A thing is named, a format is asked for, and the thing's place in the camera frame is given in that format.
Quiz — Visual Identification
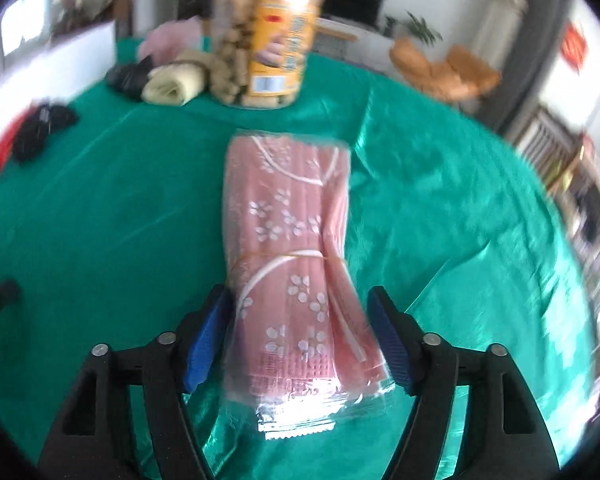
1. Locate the wooden chair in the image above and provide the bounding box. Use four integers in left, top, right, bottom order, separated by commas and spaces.
517, 105, 581, 181

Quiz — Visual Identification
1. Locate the green tablecloth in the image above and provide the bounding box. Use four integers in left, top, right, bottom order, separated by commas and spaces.
0, 35, 598, 480

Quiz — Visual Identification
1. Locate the red wall hanging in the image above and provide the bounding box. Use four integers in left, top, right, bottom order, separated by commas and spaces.
560, 22, 591, 76

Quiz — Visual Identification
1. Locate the white board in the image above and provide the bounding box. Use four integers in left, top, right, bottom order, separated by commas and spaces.
0, 20, 118, 111

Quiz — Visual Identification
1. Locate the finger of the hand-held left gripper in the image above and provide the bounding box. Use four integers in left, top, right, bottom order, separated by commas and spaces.
0, 280, 22, 321

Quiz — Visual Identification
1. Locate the red plastic packet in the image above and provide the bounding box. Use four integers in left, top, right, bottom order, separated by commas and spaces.
0, 112, 31, 191

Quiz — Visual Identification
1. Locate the window curtain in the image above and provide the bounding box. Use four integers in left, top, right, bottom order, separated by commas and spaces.
467, 0, 566, 131

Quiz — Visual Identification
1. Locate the orange chair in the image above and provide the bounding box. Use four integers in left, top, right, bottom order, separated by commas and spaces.
389, 37, 502, 103

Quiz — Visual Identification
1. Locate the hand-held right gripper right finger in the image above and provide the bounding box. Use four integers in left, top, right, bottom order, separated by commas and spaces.
367, 286, 561, 480

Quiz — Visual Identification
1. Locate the black television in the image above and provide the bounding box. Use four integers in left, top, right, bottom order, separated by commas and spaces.
320, 0, 385, 26

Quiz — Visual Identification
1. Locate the large leafy potted plant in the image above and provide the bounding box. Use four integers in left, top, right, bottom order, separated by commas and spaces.
385, 10, 443, 46

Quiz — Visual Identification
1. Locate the white television cabinet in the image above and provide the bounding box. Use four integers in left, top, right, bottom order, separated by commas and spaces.
315, 17, 396, 73

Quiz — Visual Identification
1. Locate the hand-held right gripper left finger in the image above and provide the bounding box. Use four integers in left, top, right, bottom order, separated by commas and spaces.
37, 285, 233, 480

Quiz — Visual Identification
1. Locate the cream rolled cloth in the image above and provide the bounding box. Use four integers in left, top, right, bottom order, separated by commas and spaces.
141, 57, 210, 107

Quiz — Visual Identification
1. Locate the wooden side table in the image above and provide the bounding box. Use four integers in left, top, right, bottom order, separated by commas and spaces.
550, 135, 600, 311

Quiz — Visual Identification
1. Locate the clear plastic snack jar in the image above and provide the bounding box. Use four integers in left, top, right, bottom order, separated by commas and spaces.
210, 0, 331, 110

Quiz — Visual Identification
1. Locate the black beaded lace cloth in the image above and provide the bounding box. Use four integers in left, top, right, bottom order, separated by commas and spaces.
12, 102, 80, 163

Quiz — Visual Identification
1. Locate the pink mesh bath sponge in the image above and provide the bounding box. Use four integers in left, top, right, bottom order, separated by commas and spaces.
137, 15, 206, 61

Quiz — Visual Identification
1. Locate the pink floral cloth packet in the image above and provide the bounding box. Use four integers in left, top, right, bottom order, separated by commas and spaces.
219, 130, 396, 442

